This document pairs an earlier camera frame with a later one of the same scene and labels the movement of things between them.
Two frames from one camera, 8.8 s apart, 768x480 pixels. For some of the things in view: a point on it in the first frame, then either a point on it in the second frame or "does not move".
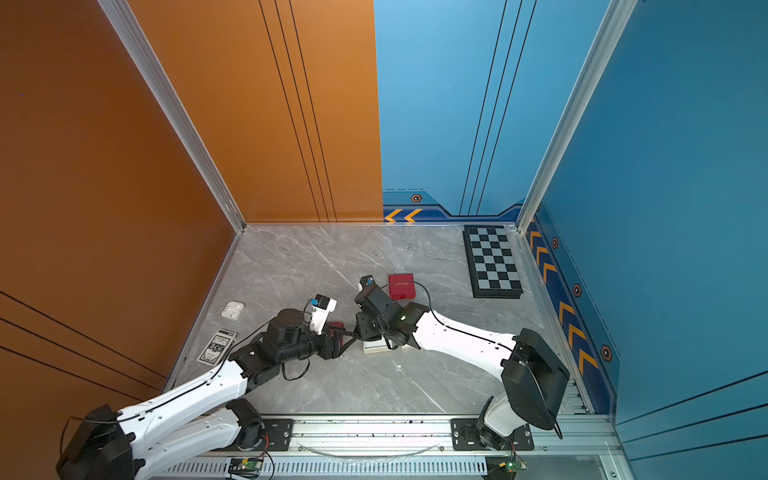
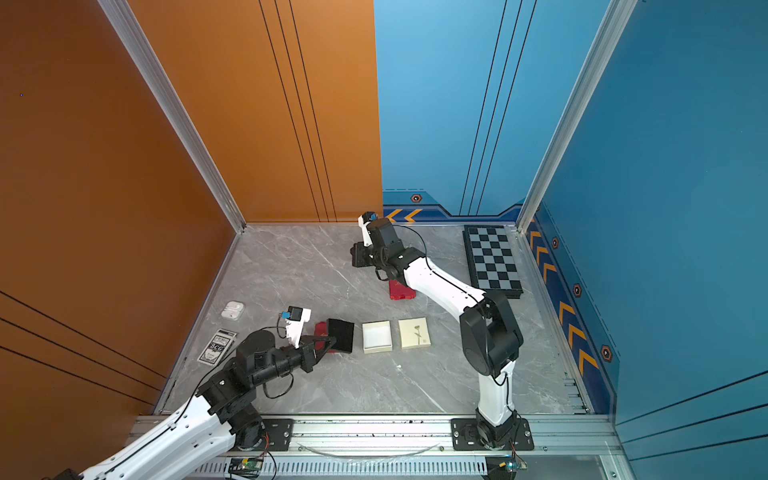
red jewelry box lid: x=401 y=286 does not move
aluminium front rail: x=579 y=436 does not move
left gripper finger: x=346 y=345 → x=330 y=342
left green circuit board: x=245 y=467 does not move
